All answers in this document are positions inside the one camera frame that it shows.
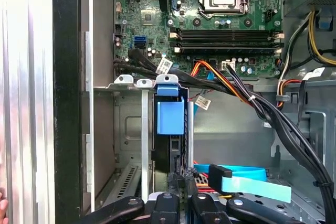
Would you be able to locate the black PC case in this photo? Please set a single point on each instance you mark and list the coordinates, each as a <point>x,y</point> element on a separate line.
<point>65,77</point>

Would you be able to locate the hard disk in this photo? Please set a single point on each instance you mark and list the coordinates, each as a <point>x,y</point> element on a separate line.
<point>170,116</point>

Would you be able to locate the green motherboard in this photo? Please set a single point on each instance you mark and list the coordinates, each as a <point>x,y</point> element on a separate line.
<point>183,3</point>

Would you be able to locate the metal disk bay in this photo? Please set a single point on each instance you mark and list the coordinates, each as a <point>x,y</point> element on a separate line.
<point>145,129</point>

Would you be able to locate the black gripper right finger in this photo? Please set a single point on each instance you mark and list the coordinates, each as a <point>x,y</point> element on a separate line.
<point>207,208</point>

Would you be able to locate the person's bare hand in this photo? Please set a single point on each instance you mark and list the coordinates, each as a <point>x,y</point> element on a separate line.
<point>3,208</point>

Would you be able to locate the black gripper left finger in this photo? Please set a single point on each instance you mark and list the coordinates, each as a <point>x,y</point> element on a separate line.
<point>165,208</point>

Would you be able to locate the black RAM slot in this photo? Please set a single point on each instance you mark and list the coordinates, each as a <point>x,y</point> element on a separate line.
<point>225,44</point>
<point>225,38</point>
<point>225,32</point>
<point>225,50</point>

